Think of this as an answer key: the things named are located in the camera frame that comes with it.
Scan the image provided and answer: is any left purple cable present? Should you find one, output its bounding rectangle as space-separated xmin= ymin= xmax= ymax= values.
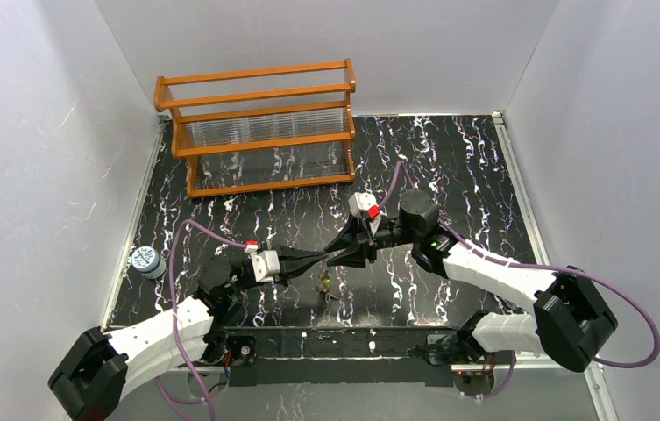
xmin=153 ymin=219 xmax=258 ymax=421

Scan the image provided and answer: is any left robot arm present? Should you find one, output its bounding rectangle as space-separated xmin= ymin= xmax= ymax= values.
xmin=47 ymin=246 xmax=328 ymax=420

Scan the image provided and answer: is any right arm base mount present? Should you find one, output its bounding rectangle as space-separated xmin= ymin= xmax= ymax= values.
xmin=408 ymin=332 xmax=516 ymax=389

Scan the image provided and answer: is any purple cable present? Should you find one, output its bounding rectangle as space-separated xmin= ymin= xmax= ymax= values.
xmin=375 ymin=160 xmax=660 ymax=401
xmin=153 ymin=219 xmax=258 ymax=421

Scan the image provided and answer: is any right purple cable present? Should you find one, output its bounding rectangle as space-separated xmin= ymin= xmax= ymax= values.
xmin=375 ymin=160 xmax=660 ymax=401

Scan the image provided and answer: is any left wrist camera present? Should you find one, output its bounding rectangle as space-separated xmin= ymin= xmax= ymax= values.
xmin=245 ymin=240 xmax=280 ymax=283

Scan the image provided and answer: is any orange wooden shelf rack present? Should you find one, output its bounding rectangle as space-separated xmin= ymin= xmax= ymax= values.
xmin=153 ymin=58 xmax=357 ymax=198

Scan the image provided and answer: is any silver keyring holder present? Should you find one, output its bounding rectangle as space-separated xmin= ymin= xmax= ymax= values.
xmin=316 ymin=261 xmax=339 ymax=301

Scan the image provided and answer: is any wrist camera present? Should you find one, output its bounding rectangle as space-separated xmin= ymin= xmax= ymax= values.
xmin=349 ymin=192 xmax=380 ymax=219
xmin=245 ymin=240 xmax=280 ymax=283

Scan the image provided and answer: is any blue white tape roll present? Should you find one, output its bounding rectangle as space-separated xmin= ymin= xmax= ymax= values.
xmin=130 ymin=246 xmax=166 ymax=280

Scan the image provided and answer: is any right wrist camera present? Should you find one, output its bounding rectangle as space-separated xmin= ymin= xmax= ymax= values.
xmin=349 ymin=192 xmax=380 ymax=219

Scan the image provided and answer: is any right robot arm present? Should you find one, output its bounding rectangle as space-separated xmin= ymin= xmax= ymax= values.
xmin=325 ymin=189 xmax=618 ymax=372

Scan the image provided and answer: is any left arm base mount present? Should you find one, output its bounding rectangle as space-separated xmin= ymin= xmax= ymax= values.
xmin=183 ymin=330 xmax=258 ymax=367

